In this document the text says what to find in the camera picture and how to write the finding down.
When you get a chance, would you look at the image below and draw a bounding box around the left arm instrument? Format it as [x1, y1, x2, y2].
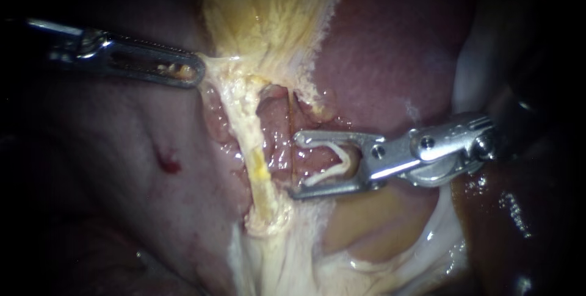
[26, 17, 114, 65]

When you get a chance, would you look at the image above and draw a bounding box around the left arm instrument jaw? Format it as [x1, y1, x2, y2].
[106, 34, 207, 90]

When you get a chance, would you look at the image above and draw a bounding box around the right arm instrument jaw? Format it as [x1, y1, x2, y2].
[292, 129, 385, 149]
[288, 167, 386, 201]

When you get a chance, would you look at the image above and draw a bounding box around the right arm instrument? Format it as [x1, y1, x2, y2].
[365, 112, 499, 189]

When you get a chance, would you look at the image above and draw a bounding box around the white clip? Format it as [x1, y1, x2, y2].
[303, 142, 352, 187]

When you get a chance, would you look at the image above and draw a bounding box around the gallbladder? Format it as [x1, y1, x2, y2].
[199, 0, 345, 121]

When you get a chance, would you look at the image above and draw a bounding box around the thin tube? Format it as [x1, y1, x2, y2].
[226, 69, 287, 235]

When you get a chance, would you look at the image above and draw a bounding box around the dark red liver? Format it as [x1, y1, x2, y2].
[9, 0, 577, 296]

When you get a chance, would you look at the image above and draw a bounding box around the pale fatty tissue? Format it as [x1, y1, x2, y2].
[450, 7, 512, 116]
[226, 186, 470, 296]

